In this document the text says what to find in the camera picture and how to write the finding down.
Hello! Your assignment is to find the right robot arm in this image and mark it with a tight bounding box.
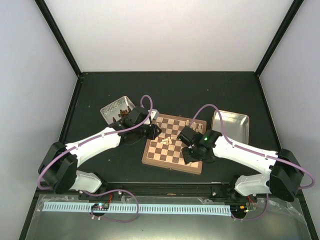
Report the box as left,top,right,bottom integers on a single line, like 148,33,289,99
177,126,304,202

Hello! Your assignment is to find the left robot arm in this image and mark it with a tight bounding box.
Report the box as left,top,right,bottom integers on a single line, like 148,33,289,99
38,106,162,200

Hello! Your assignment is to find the pile of light chess pieces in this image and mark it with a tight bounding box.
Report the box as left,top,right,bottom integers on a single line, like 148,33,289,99
155,117,206,144

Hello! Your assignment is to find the wooden chess board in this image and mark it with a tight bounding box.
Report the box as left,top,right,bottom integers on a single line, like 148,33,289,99
142,114,207,175

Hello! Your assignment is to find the pile of dark chess pieces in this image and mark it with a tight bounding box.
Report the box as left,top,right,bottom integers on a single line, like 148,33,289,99
112,106,132,123

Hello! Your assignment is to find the small circuit board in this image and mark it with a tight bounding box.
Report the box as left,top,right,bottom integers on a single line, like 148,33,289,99
91,203,109,211

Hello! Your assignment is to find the pink embossed tin box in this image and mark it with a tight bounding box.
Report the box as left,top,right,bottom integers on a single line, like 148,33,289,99
100,96,136,125

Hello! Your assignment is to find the yellow tin box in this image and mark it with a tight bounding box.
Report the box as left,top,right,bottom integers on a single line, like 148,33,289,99
220,110,250,145

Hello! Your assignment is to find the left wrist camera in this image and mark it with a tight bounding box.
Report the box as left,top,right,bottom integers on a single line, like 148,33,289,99
145,109,159,125

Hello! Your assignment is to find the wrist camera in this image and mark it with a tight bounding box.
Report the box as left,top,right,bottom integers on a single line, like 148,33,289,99
145,109,159,125
177,126,203,146

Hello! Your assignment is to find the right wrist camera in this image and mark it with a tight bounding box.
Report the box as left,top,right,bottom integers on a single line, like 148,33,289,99
177,126,203,146

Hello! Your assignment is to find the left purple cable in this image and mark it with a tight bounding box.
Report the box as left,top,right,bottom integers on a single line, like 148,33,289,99
36,94,154,190

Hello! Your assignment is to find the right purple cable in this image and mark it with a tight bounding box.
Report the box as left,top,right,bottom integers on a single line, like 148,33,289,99
191,104,316,190

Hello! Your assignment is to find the light blue slotted cable duct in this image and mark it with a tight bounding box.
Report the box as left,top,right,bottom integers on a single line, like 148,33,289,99
42,202,231,217

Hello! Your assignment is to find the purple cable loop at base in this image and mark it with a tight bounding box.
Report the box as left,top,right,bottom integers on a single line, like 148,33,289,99
89,188,143,223

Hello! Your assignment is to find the black frame post left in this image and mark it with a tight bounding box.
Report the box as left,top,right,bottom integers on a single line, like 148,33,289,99
34,0,82,77

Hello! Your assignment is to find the black frame post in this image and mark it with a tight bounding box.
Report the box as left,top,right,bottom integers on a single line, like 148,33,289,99
34,0,82,77
255,0,304,77

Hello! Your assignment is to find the black frame post right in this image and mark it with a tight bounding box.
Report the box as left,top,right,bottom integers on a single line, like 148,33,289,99
255,0,304,77

